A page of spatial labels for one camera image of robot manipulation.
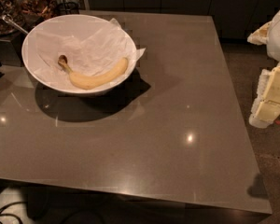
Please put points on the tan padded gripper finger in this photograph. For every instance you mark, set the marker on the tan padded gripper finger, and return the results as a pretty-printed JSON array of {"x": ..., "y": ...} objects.
[
  {"x": 266, "y": 107},
  {"x": 259, "y": 37}
]

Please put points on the yellow banana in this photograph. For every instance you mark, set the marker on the yellow banana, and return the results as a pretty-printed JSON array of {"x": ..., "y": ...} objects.
[{"x": 90, "y": 82}]

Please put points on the white ceramic bowl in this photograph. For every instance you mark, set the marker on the white ceramic bowl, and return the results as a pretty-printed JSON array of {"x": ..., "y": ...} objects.
[{"x": 32, "y": 61}]

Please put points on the dark snack bowl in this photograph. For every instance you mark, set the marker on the dark snack bowl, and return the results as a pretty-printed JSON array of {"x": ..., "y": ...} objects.
[{"x": 45, "y": 9}]

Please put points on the white crumpled paper liner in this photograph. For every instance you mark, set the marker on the white crumpled paper liner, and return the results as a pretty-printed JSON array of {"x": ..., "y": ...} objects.
[{"x": 92, "y": 47}]

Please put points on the glass jar of snacks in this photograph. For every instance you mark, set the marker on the glass jar of snacks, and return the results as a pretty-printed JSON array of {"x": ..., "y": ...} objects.
[{"x": 1, "y": 8}]

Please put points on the black wire holder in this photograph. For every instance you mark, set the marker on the black wire holder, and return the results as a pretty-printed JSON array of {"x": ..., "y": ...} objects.
[{"x": 67, "y": 8}]

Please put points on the metal spoon handle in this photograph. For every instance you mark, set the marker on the metal spoon handle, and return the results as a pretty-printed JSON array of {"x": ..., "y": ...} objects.
[{"x": 7, "y": 19}]

